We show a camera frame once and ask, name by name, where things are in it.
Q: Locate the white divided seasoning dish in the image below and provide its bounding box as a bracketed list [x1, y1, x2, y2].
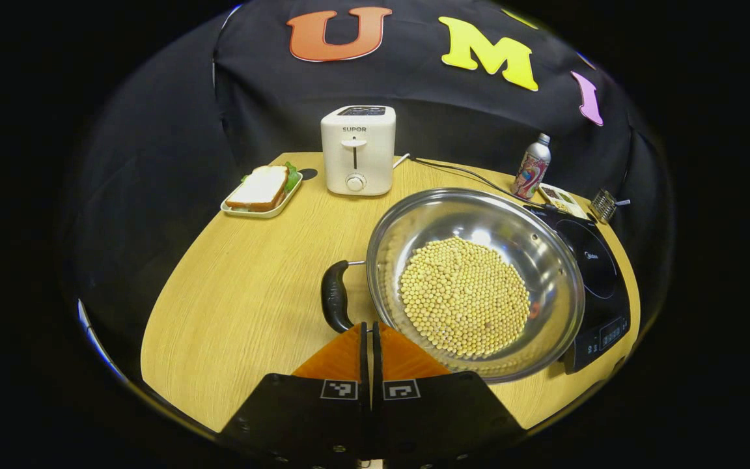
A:
[538, 184, 589, 220]

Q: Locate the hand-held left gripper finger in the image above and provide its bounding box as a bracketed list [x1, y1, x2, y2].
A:
[372, 321, 527, 469]
[219, 322, 370, 469]

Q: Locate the metal mesh utensil holder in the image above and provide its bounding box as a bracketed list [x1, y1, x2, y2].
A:
[589, 189, 631, 224]

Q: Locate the white toaster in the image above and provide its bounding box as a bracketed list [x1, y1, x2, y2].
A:
[320, 105, 396, 197]

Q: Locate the black induction cooktop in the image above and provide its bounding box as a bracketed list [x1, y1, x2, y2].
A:
[523, 205, 632, 375]

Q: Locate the stainless steel pot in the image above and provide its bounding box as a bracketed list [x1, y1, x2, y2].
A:
[320, 188, 586, 384]

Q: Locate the black power cable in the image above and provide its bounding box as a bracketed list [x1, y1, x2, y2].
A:
[408, 157, 549, 209]

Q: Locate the silver patterned drink bottle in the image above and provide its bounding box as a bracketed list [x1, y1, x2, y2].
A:
[512, 133, 552, 200]

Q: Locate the sandwich with lettuce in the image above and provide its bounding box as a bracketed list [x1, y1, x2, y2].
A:
[225, 162, 301, 212]

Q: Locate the heap of yellow soybeans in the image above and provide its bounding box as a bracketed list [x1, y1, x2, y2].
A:
[398, 236, 532, 359]

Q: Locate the black backdrop cloth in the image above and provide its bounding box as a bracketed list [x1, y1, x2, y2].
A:
[62, 0, 672, 365]

